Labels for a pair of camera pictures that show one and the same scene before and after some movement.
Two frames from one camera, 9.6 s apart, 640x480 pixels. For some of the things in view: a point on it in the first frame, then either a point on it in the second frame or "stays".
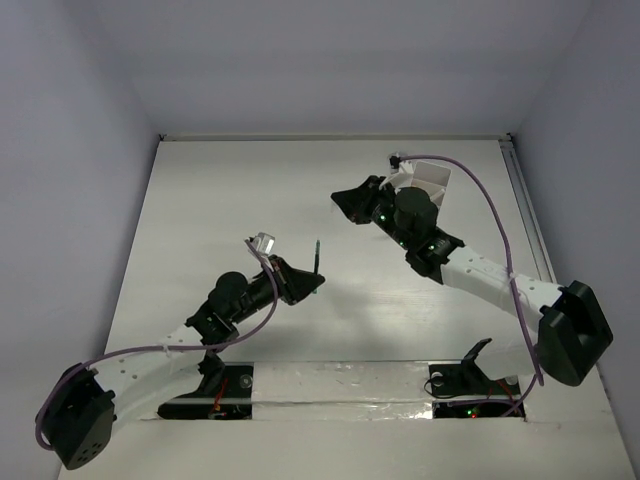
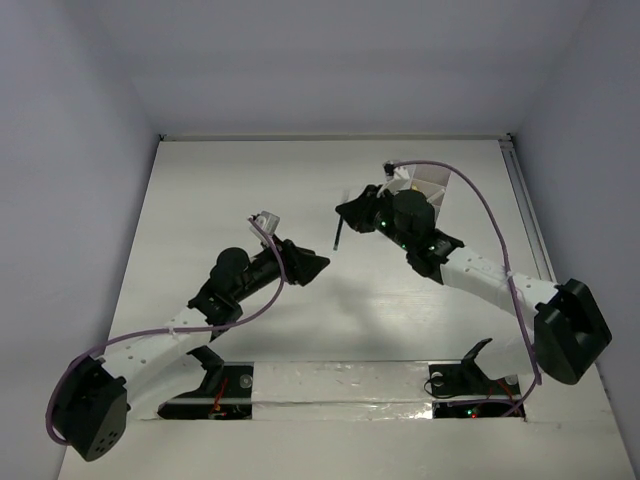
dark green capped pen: (316, 265) → (338, 233)
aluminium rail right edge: (527, 211) stays
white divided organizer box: (431, 177) stays
